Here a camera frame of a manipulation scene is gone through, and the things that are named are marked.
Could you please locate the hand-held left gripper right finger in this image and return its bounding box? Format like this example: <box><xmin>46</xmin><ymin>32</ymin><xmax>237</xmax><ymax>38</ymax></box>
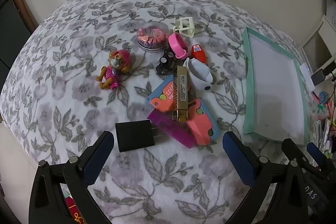
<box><xmin>223</xmin><ymin>131</ymin><xmax>310</xmax><ymax>224</ymax></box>

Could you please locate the black power adapter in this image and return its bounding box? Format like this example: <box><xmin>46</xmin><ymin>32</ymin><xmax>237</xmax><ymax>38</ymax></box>
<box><xmin>115</xmin><ymin>119</ymin><xmax>164</xmax><ymax>153</ymax></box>

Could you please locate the pink brown puppy toy figure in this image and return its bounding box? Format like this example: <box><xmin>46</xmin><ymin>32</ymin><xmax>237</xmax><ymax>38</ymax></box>
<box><xmin>95</xmin><ymin>50</ymin><xmax>135</xmax><ymax>91</ymax></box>

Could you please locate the dark door with brown frame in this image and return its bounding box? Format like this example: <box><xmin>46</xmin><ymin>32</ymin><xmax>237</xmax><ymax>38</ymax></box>
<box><xmin>0</xmin><ymin>0</ymin><xmax>38</xmax><ymax>72</ymax></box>

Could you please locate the white grey whale toy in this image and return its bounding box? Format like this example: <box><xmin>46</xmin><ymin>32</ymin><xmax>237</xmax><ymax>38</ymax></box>
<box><xmin>182</xmin><ymin>57</ymin><xmax>214</xmax><ymax>91</ymax></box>

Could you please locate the round clear tin of hair ties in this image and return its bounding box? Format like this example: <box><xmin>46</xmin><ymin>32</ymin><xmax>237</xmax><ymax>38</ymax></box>
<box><xmin>136</xmin><ymin>25</ymin><xmax>169</xmax><ymax>52</ymax></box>

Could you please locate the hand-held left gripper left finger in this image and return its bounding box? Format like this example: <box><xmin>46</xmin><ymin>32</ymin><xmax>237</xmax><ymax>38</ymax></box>
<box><xmin>29</xmin><ymin>130</ymin><xmax>114</xmax><ymax>224</ymax></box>

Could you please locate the red white toy bottle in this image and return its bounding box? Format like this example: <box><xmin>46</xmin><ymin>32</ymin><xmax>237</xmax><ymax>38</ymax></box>
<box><xmin>190</xmin><ymin>44</ymin><xmax>209</xmax><ymax>65</ymax></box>

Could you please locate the black toy car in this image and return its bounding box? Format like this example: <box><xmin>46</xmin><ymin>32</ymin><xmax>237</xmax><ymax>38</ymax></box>
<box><xmin>156</xmin><ymin>49</ymin><xmax>181</xmax><ymax>75</ymax></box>

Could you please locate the red printed packet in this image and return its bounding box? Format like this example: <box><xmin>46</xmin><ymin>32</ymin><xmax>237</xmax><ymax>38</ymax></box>
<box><xmin>61</xmin><ymin>183</ymin><xmax>87</xmax><ymax>224</ymax></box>

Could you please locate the white tray with green rim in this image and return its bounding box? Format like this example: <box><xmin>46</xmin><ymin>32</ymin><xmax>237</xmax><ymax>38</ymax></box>
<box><xmin>243</xmin><ymin>27</ymin><xmax>308</xmax><ymax>146</ymax></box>

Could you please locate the gold harmonica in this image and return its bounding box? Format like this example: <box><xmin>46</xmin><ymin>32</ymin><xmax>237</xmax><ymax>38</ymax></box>
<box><xmin>172</xmin><ymin>66</ymin><xmax>189</xmax><ymax>122</ymax></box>

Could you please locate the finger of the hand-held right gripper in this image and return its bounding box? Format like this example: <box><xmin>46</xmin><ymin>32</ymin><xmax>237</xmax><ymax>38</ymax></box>
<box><xmin>302</xmin><ymin>142</ymin><xmax>332</xmax><ymax>180</ymax></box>
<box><xmin>281</xmin><ymin>138</ymin><xmax>302</xmax><ymax>162</ymax></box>

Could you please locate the cream hair claw clip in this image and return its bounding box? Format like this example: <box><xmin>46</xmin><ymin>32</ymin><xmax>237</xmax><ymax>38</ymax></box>
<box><xmin>172</xmin><ymin>17</ymin><xmax>196</xmax><ymax>38</ymax></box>

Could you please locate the grey floral blanket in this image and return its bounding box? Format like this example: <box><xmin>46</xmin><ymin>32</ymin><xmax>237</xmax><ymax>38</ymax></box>
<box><xmin>0</xmin><ymin>0</ymin><xmax>319</xmax><ymax>224</ymax></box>

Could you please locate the pink smart band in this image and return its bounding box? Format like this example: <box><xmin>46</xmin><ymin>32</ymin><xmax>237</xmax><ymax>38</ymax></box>
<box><xmin>168</xmin><ymin>33</ymin><xmax>188</xmax><ymax>59</ymax></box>

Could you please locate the white power strip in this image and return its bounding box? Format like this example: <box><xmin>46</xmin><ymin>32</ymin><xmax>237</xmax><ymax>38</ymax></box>
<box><xmin>299</xmin><ymin>63</ymin><xmax>316</xmax><ymax>93</ymax></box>

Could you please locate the colourful clutter pile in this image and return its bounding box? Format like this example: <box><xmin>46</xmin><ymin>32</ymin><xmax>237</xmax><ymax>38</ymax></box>
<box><xmin>312</xmin><ymin>90</ymin><xmax>336</xmax><ymax>161</ymax></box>

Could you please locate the white shelf unit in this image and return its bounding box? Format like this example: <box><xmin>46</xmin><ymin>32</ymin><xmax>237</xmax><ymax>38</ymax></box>
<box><xmin>299</xmin><ymin>15</ymin><xmax>336</xmax><ymax>75</ymax></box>

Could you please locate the grey plug adapter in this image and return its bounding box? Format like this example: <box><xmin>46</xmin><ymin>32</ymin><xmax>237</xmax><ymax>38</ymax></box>
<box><xmin>311</xmin><ymin>69</ymin><xmax>328</xmax><ymax>86</ymax></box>

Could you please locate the purple translucent plastic case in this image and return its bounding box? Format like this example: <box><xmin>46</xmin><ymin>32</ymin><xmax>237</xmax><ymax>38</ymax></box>
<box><xmin>147</xmin><ymin>110</ymin><xmax>196</xmax><ymax>148</ymax></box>

